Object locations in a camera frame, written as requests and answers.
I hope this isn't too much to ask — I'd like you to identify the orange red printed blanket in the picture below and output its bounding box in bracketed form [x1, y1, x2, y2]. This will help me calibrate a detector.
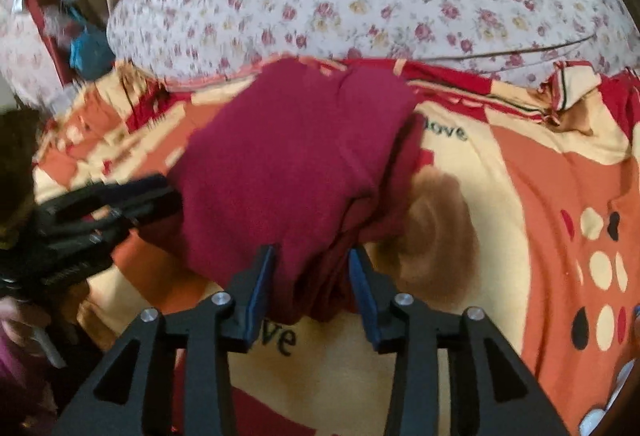
[32, 58, 640, 436]

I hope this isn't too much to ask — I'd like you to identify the red cloth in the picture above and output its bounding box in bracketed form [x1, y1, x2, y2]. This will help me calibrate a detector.
[25, 0, 77, 85]

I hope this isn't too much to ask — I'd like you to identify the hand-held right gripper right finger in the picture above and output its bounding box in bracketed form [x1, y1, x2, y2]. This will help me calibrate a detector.
[347, 246, 571, 436]

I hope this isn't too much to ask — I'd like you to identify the maroon knit garment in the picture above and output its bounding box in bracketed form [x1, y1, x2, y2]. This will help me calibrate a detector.
[137, 57, 426, 324]

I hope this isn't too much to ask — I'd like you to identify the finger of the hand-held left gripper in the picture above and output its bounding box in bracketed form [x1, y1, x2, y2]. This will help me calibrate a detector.
[50, 192, 184, 247]
[36, 172, 173, 225]

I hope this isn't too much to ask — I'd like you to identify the floral pillow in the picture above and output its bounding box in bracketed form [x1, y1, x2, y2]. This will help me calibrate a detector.
[0, 0, 66, 111]

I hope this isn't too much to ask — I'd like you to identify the blue plastic bag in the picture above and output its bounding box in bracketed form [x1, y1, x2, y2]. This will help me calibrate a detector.
[69, 23, 113, 80]

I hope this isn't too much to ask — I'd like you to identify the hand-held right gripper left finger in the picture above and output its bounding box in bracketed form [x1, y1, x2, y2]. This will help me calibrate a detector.
[50, 243, 278, 436]

